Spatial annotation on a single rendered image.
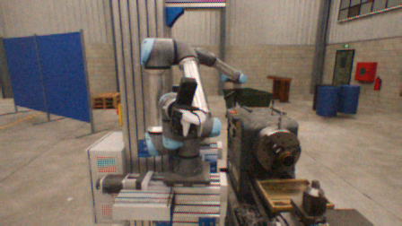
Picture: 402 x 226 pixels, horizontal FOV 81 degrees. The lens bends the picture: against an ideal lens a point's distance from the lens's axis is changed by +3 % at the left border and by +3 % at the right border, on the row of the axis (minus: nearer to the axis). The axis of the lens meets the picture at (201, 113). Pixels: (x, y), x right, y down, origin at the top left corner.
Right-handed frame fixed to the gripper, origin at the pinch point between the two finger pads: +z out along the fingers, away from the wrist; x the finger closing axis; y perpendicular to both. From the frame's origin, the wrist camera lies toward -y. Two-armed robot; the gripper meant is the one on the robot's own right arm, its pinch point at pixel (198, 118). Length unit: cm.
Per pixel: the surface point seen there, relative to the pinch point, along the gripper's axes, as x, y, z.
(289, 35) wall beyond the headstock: -755, -232, -941
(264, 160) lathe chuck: -82, 45, -80
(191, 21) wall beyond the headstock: -286, -224, -1050
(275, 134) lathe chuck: -87, 26, -78
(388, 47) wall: -854, -170, -540
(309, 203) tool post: -67, 41, -23
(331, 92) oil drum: -585, 5, -481
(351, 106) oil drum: -687, 40, -488
